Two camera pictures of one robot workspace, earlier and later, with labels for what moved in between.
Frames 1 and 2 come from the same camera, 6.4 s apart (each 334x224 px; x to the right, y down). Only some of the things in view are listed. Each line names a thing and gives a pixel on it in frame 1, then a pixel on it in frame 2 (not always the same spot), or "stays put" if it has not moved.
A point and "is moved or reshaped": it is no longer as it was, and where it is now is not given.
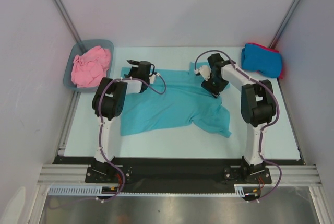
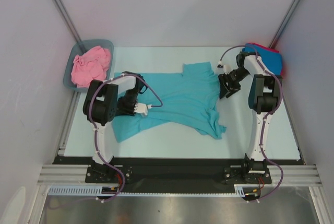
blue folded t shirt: x=266 y=62 stays put
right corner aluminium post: x=291 y=10 stays put
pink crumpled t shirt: x=90 y=67 stays put
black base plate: x=176 y=174 stays put
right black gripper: x=211 y=89 to x=228 y=84
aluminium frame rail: x=76 y=174 stays put
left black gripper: x=130 y=74 to x=123 y=110
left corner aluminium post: x=61 y=7 stays put
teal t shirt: x=172 y=97 is moved or reshaped
